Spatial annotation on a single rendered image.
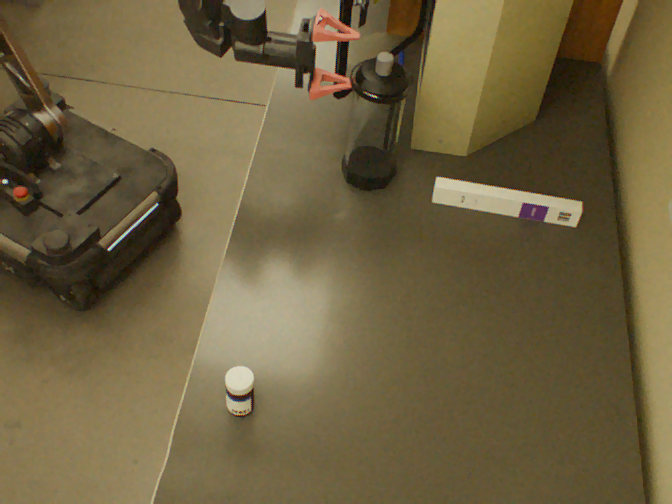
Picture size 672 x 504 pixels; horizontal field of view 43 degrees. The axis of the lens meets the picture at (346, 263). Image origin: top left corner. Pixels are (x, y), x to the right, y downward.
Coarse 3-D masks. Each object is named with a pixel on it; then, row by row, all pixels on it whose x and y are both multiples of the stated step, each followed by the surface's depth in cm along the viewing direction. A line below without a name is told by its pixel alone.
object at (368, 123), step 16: (400, 64) 149; (352, 80) 145; (384, 96) 143; (400, 96) 143; (352, 112) 150; (368, 112) 147; (384, 112) 146; (400, 112) 148; (352, 128) 152; (368, 128) 149; (384, 128) 149; (352, 144) 154; (368, 144) 152; (384, 144) 152; (352, 160) 157; (368, 160) 155; (384, 160) 155; (368, 176) 158
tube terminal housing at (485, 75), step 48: (480, 0) 142; (528, 0) 146; (432, 48) 150; (480, 48) 149; (528, 48) 156; (432, 96) 158; (480, 96) 157; (528, 96) 168; (432, 144) 167; (480, 144) 169
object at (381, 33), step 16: (384, 0) 162; (400, 0) 168; (416, 0) 174; (352, 16) 156; (368, 16) 160; (384, 16) 166; (400, 16) 171; (416, 16) 177; (368, 32) 164; (384, 32) 169; (400, 32) 175; (352, 48) 162; (368, 48) 167; (384, 48) 173; (336, 64) 161; (352, 64) 165
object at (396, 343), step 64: (320, 0) 199; (320, 64) 183; (576, 64) 190; (320, 128) 170; (576, 128) 176; (256, 192) 158; (320, 192) 159; (384, 192) 160; (576, 192) 164; (256, 256) 148; (320, 256) 149; (384, 256) 150; (448, 256) 151; (512, 256) 153; (576, 256) 154; (256, 320) 140; (320, 320) 140; (384, 320) 141; (448, 320) 142; (512, 320) 143; (576, 320) 144; (192, 384) 131; (256, 384) 132; (320, 384) 133; (384, 384) 134; (448, 384) 134; (512, 384) 135; (576, 384) 136; (192, 448) 124; (256, 448) 125; (320, 448) 126; (384, 448) 127; (448, 448) 127; (512, 448) 128; (576, 448) 129
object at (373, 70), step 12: (372, 60) 146; (384, 60) 142; (360, 72) 145; (372, 72) 144; (384, 72) 143; (396, 72) 145; (360, 84) 144; (372, 84) 143; (384, 84) 143; (396, 84) 143
